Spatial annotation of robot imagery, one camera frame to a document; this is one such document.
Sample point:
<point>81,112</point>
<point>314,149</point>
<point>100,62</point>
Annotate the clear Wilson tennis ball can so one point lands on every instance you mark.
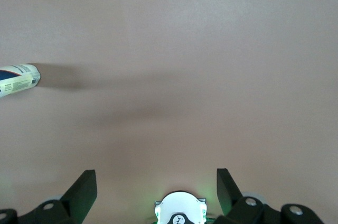
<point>18,80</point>

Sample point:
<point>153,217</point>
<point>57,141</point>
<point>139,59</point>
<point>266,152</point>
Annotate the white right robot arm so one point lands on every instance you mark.
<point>179,206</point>

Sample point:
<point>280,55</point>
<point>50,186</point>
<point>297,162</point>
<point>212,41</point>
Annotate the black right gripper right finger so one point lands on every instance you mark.
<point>237,208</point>

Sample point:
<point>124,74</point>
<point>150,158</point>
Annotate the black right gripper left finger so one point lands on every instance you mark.
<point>74,203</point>

